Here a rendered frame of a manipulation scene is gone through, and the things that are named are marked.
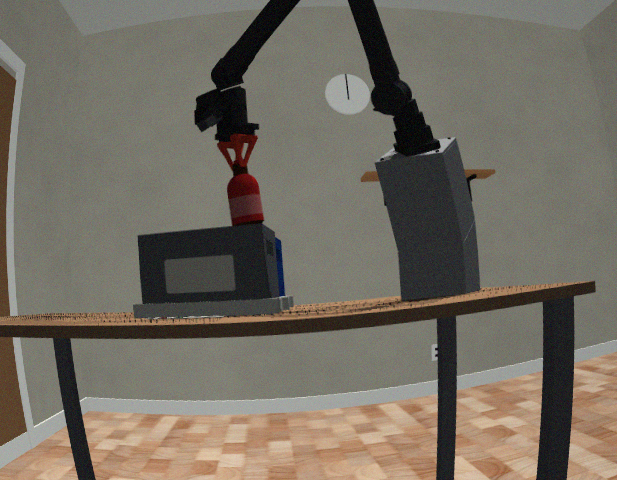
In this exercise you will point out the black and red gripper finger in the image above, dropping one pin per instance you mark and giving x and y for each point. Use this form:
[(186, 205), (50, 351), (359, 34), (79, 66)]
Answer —
[(236, 139), (223, 148)]

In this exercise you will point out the dark grey crate with dividers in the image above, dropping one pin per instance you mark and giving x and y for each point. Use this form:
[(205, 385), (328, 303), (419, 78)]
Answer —
[(213, 264)]

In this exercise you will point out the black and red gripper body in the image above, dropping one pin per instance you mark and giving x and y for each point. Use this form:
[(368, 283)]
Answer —
[(246, 128)]

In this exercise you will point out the blue crate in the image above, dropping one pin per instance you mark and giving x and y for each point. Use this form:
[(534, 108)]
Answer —
[(280, 267)]

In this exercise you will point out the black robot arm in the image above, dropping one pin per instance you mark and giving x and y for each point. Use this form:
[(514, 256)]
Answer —
[(389, 96)]

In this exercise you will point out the red bottle with pink label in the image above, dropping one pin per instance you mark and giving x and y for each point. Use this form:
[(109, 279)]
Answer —
[(244, 197)]

